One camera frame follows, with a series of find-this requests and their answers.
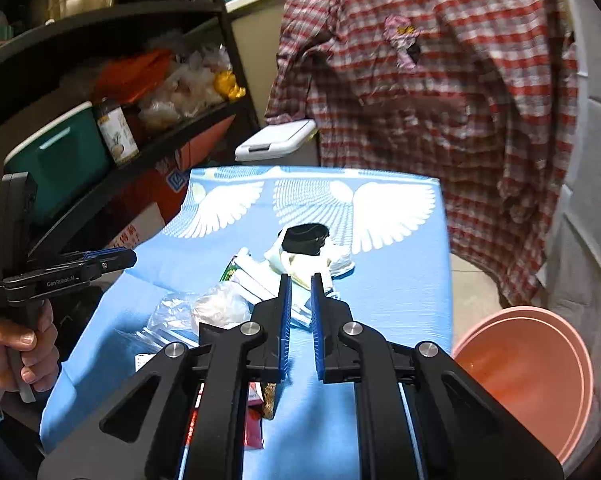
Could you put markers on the orange plastic bag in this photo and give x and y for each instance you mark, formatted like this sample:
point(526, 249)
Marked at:
point(135, 72)

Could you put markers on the green white ointment tube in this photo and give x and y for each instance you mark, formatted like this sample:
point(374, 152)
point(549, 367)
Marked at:
point(230, 271)

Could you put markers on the pile of clear plastic bags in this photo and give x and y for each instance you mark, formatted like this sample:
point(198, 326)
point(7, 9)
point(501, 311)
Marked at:
point(185, 90)

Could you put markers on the pink plastic basin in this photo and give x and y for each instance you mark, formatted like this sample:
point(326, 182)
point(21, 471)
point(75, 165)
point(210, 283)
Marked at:
point(530, 370)

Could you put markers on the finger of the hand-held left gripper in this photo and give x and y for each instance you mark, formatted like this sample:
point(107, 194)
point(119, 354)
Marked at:
point(113, 251)
point(120, 261)

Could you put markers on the green storage box white lid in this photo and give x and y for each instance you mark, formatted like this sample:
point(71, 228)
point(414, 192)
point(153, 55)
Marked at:
point(65, 160)

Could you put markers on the red cardboard box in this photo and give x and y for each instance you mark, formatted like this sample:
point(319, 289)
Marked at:
point(180, 175)

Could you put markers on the person's left hand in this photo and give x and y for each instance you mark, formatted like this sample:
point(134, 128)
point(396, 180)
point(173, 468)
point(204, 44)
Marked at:
point(0, 355)

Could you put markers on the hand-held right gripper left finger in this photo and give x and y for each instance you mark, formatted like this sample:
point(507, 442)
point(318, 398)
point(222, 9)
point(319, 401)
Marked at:
point(285, 325)

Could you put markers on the red white carton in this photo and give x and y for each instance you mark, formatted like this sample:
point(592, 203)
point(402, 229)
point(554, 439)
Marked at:
point(254, 425)

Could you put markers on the person's left forearm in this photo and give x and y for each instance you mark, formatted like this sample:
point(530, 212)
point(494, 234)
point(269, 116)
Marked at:
point(0, 445)

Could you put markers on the red plaid shirt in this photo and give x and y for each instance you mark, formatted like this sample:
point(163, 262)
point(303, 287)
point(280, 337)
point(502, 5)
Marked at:
point(430, 110)

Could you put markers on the clear plastic bag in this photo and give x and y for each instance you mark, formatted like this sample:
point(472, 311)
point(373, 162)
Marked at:
point(215, 310)

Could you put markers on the black metal shelf rack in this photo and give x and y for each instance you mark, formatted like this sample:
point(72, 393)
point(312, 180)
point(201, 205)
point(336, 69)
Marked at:
point(130, 10)

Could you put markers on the black cloth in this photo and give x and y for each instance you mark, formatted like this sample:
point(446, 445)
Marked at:
point(305, 240)

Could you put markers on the yellow plastic bag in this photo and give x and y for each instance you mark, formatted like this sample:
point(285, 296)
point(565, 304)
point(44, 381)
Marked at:
point(229, 85)

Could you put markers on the white paper packets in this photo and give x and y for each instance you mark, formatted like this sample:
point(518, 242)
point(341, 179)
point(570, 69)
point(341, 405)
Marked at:
point(255, 282)

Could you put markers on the brown glass jar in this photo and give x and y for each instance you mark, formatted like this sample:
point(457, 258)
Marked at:
point(116, 132)

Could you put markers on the blue winged print tablecloth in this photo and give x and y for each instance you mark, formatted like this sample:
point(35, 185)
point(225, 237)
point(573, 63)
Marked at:
point(390, 285)

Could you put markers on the white tissue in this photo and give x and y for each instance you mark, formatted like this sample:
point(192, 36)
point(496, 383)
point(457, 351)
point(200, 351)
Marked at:
point(338, 260)

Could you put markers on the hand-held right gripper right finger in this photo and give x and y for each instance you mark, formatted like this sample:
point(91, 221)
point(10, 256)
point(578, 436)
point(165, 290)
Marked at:
point(318, 332)

